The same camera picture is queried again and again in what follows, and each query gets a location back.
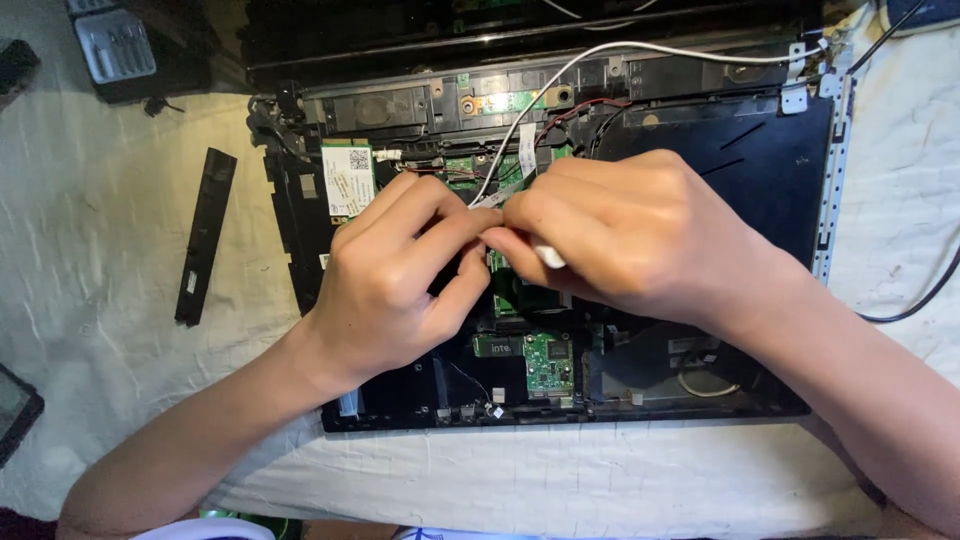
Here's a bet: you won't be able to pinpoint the dark blue pouch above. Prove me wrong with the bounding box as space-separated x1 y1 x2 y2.
885 0 960 33

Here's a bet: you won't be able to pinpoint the black power cable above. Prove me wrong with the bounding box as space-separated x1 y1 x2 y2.
855 243 960 325

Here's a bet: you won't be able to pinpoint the screwdriver bit set case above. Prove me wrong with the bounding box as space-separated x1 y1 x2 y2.
63 0 215 105

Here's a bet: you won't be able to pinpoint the small green circuit board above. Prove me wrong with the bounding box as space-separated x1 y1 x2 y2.
523 333 576 400

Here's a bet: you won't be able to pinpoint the opened black laptop base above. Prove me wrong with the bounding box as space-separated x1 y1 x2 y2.
247 45 837 435

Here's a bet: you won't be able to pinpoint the white round cable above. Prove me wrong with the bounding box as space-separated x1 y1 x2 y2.
471 40 826 207

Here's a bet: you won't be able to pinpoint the silver metal hinge bracket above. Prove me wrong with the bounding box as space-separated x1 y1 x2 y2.
780 41 858 286

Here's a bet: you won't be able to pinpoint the white bed sheet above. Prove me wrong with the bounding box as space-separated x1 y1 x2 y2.
0 15 960 538

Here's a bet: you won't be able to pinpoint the white ribbon cable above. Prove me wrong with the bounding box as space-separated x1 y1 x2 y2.
466 123 540 211

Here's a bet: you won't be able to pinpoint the person's left hand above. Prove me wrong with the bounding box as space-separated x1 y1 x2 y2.
303 171 505 391

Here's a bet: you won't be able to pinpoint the black plastic cover strip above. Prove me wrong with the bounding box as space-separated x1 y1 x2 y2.
174 147 239 328

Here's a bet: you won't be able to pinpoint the red and black wires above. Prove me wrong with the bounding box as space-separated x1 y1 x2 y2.
534 97 635 151

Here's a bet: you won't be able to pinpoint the black tablet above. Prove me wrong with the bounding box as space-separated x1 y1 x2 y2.
0 363 46 468

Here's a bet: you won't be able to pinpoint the black phone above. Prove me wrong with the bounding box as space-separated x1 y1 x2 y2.
0 39 42 106

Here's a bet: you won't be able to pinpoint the person's right hand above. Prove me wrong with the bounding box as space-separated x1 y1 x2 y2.
480 150 798 331

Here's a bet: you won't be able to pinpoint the black laptop screen lid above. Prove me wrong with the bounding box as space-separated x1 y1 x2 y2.
241 0 826 90

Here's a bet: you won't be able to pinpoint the wireless card with white label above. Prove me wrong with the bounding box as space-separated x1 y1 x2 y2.
321 139 378 225

